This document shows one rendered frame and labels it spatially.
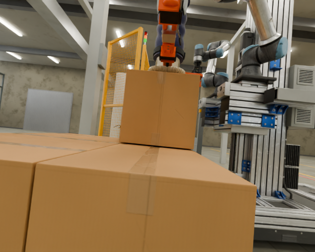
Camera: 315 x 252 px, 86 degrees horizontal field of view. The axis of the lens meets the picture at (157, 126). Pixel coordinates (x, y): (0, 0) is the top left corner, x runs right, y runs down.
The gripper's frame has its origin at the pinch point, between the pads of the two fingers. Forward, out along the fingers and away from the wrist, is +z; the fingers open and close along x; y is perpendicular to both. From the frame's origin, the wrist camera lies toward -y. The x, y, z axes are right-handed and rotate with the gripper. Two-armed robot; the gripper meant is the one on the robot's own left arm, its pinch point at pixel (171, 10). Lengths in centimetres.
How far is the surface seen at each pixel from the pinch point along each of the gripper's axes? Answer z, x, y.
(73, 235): 65, 13, -31
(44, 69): -330, 881, 1080
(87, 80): -17, 109, 162
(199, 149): 61, -47, 152
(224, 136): 37, -157, 379
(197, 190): 55, -8, -31
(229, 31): -331, -197, 519
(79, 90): -205, 622, 1098
